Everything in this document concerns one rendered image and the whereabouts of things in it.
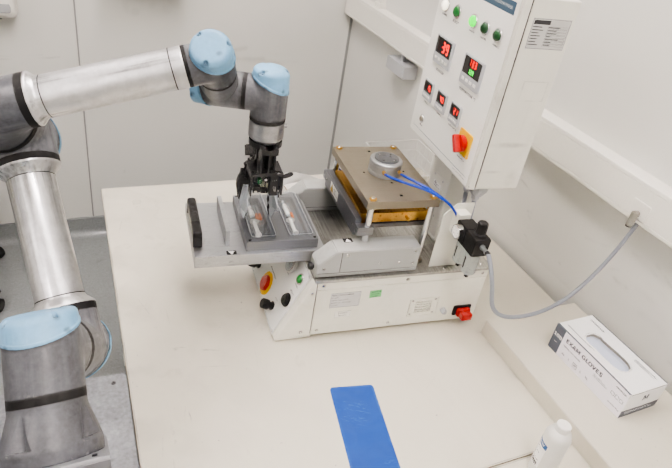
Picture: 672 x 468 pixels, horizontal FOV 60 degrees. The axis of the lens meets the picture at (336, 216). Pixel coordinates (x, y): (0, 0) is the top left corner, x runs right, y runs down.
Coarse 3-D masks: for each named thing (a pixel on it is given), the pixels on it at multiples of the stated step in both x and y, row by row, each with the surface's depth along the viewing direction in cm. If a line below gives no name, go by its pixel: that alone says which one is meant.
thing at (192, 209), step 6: (192, 198) 137; (192, 204) 135; (192, 210) 132; (192, 216) 131; (198, 216) 131; (192, 222) 129; (198, 222) 129; (192, 228) 127; (198, 228) 127; (192, 234) 127; (198, 234) 126; (198, 240) 127; (198, 246) 128
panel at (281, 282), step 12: (264, 264) 153; (276, 264) 148; (300, 264) 138; (276, 276) 146; (288, 276) 141; (276, 288) 144; (288, 288) 139; (300, 288) 135; (276, 300) 142; (288, 300) 137; (276, 312) 140; (276, 324) 138
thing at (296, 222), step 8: (288, 192) 147; (280, 200) 143; (288, 200) 143; (296, 200) 144; (280, 208) 140; (288, 208) 140; (296, 208) 141; (288, 216) 137; (296, 216) 138; (304, 216) 138; (288, 224) 134; (296, 224) 135; (304, 224) 135; (296, 232) 132; (304, 232) 133
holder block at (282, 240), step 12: (300, 204) 144; (240, 216) 136; (276, 216) 138; (240, 228) 135; (276, 228) 134; (312, 228) 136; (252, 240) 129; (264, 240) 129; (276, 240) 130; (288, 240) 131; (300, 240) 132; (312, 240) 133
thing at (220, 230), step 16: (208, 208) 141; (224, 208) 142; (208, 224) 136; (224, 224) 130; (192, 240) 130; (208, 240) 130; (224, 240) 130; (240, 240) 132; (320, 240) 137; (208, 256) 126; (224, 256) 127; (240, 256) 128; (256, 256) 129; (272, 256) 131; (288, 256) 132; (304, 256) 133
